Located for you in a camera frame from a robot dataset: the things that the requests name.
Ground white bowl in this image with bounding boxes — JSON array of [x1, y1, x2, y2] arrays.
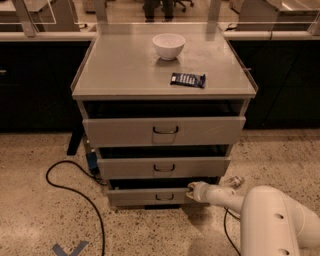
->
[[152, 33, 186, 60]]

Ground person legs in background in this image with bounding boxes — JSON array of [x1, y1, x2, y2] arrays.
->
[[143, 0, 175, 23]]

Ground dark counter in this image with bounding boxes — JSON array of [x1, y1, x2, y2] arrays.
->
[[225, 33, 320, 129], [0, 39, 91, 132]]

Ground black cable on left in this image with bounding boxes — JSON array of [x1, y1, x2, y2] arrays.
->
[[45, 159, 107, 256]]

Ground black cable on right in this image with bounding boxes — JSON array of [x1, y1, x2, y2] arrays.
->
[[222, 207, 243, 256]]

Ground blue power adapter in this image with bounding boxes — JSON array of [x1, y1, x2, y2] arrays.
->
[[86, 152, 99, 175]]

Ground dark counter on right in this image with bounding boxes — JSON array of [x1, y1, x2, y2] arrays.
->
[[225, 33, 320, 129]]

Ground black cable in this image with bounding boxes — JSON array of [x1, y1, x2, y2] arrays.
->
[[222, 207, 243, 256], [45, 159, 107, 256]]

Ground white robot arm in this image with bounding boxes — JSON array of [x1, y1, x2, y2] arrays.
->
[[187, 181, 320, 256]]

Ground dark counter on left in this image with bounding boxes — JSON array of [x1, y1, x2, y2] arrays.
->
[[0, 39, 91, 132]]

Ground grey drawer cabinet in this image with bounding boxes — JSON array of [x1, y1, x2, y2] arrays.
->
[[72, 23, 256, 192]]

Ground blue tape cross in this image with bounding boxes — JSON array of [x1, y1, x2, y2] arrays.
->
[[51, 240, 89, 256]]

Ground dark blue snack packet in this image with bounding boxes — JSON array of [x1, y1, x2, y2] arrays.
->
[[170, 73, 206, 88]]

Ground grey drawer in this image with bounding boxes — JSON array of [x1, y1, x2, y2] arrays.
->
[[83, 117, 246, 147], [98, 157, 230, 179], [106, 188, 194, 207]]

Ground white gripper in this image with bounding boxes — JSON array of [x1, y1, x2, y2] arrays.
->
[[186, 182, 210, 202]]

